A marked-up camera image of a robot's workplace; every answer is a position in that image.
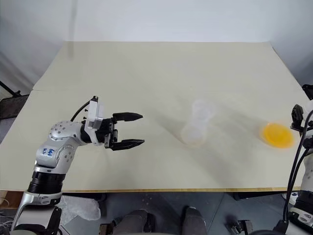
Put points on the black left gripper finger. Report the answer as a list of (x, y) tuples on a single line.
[(128, 144), (127, 116)]

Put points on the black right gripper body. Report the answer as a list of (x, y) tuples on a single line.
[(297, 117)]

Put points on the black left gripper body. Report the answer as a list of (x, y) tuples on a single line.
[(105, 127)]

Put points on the tall translucent plastic bottle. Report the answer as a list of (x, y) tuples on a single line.
[(195, 129)]

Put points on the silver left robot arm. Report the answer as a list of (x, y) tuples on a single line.
[(61, 132)]

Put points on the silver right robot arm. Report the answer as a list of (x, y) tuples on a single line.
[(306, 176)]

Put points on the black stand part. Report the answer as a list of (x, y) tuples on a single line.
[(308, 91)]

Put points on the crumpled clear plastic bag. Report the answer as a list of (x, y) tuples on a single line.
[(80, 208)]

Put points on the dark rounded shape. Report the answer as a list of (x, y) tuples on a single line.
[(195, 221), (137, 224)]

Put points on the black mesh panel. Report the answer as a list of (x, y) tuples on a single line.
[(13, 107)]

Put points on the black metal rod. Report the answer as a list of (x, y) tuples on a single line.
[(8, 88)]

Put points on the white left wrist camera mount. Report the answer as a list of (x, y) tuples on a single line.
[(94, 112)]

